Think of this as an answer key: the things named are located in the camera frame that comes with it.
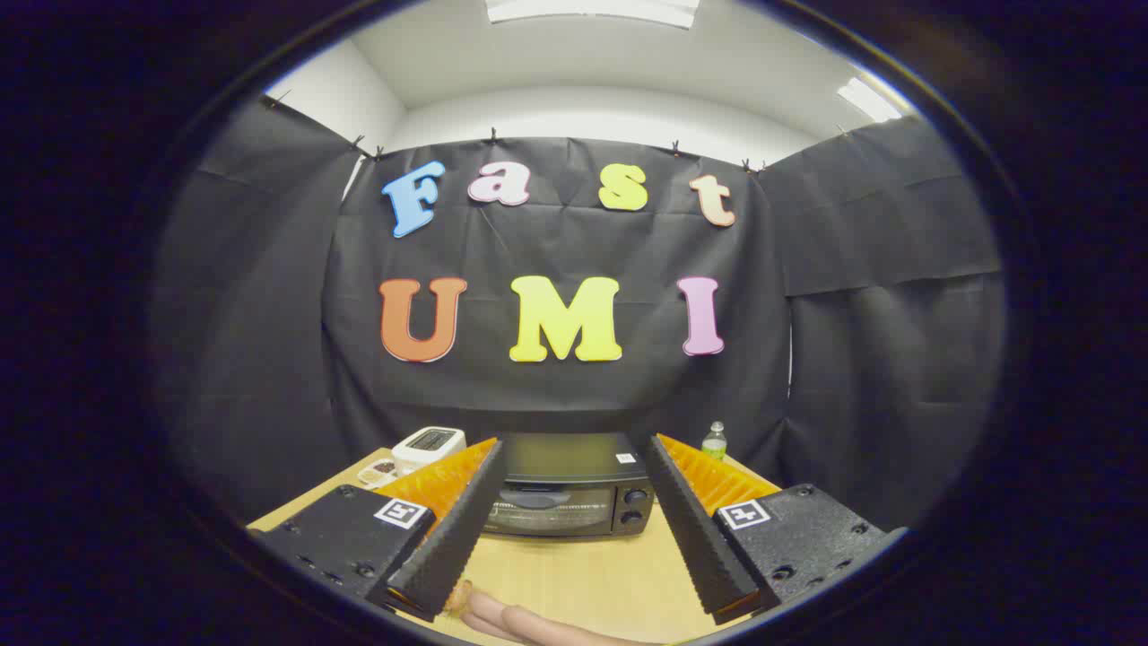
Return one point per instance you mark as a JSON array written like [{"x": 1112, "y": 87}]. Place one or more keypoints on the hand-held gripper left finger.
[{"x": 453, "y": 529}]

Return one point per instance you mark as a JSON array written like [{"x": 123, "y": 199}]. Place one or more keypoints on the green label drink bottle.
[{"x": 714, "y": 444}]

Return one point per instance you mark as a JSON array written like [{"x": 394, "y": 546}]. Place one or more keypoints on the small white snack dish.
[{"x": 378, "y": 471}]

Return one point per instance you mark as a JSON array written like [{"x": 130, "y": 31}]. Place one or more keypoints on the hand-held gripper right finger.
[{"x": 695, "y": 529}]

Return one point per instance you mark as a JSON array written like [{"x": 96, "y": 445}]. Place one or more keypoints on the wide ceiling light panel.
[{"x": 592, "y": 11}]

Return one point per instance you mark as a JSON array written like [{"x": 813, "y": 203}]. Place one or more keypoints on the black backdrop cloth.
[{"x": 556, "y": 395}]

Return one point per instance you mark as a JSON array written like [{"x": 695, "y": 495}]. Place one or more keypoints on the black toaster oven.
[{"x": 574, "y": 459}]

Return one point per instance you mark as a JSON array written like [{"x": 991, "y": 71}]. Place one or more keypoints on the narrow ceiling light panel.
[{"x": 868, "y": 99}]

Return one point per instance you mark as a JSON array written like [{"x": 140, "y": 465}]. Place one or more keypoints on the white slot toaster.
[{"x": 429, "y": 444}]

